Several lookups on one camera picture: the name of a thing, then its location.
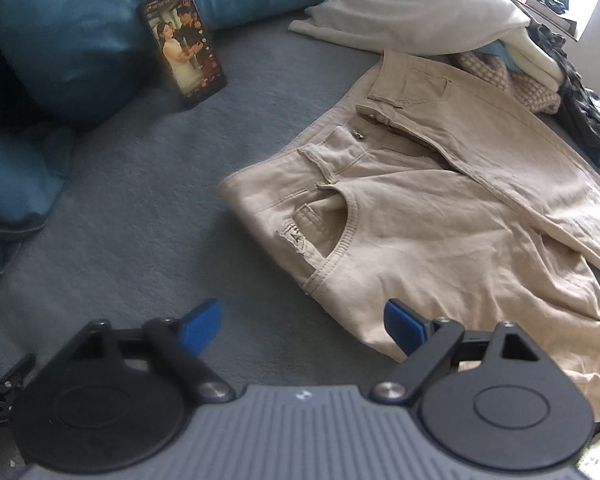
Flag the beige pants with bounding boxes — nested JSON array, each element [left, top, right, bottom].
[[217, 49, 600, 423]]

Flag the white cloth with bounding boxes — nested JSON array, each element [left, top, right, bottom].
[[287, 0, 531, 57]]

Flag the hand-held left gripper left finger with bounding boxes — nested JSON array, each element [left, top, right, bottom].
[[67, 298, 236, 405]]

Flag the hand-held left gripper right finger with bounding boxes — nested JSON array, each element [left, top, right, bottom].
[[370, 298, 543, 406]]

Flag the black smartphone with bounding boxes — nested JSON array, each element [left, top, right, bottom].
[[139, 0, 229, 100]]

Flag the grey flat box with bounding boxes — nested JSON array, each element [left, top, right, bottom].
[[524, 0, 579, 41]]

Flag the grey bed sheet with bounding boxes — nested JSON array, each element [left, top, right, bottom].
[[0, 20, 600, 466]]

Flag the dark patterned garment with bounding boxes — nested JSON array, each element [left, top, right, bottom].
[[527, 25, 600, 176]]

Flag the black metal stand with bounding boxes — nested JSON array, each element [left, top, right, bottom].
[[0, 354, 37, 428]]

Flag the pink checked knit garment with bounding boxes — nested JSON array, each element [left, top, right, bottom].
[[455, 52, 563, 113]]

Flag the cream folded garment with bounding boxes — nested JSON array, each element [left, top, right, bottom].
[[500, 25, 567, 85]]

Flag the light blue garment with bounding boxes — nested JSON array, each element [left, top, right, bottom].
[[475, 40, 521, 73]]

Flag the teal blue pillow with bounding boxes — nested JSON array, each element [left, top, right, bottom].
[[0, 125, 76, 241]]

